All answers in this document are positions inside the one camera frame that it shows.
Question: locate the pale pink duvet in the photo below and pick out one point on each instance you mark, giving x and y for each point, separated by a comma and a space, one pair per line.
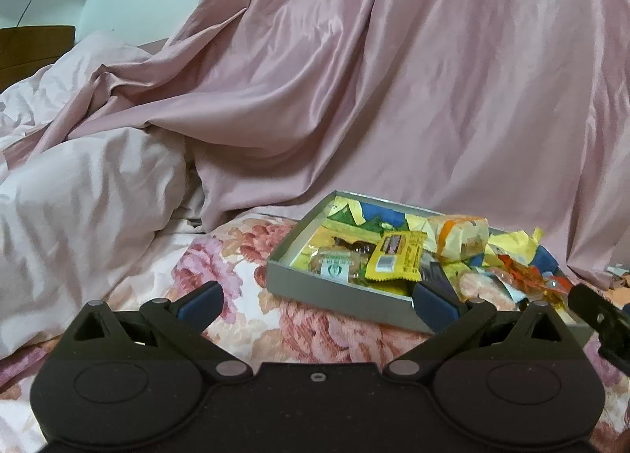
74, 212

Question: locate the floral bedsheet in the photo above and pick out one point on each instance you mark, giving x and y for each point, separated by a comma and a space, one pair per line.
236, 256

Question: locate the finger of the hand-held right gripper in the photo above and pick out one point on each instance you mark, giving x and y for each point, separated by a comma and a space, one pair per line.
590, 308
617, 357

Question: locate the yellow crumpled paper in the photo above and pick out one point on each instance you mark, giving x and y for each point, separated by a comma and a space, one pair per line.
512, 241

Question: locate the yellow snack packet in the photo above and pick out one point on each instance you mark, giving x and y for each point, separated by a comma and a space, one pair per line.
393, 256

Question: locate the red snack packet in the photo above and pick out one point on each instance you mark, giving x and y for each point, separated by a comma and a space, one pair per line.
529, 276

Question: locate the clear white-label bun packet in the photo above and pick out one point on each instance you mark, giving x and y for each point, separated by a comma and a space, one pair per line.
337, 268

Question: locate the pink satin sheet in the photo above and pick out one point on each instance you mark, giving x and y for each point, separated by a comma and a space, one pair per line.
393, 89

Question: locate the grey cardboard box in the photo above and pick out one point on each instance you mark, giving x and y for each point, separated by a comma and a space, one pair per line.
334, 290

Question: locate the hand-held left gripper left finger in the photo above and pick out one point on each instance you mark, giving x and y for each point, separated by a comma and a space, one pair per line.
199, 308

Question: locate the dark blue snack packet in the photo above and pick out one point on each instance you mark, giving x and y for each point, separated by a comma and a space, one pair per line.
435, 270

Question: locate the light blue snack packet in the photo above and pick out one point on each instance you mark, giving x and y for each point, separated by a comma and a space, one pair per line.
477, 283

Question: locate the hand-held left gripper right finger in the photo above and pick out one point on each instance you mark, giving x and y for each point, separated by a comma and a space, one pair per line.
435, 308

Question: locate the cream orange bread packet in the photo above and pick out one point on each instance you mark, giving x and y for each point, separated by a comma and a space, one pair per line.
457, 236

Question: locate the brown cardboard box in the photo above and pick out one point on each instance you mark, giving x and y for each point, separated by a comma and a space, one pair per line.
29, 54

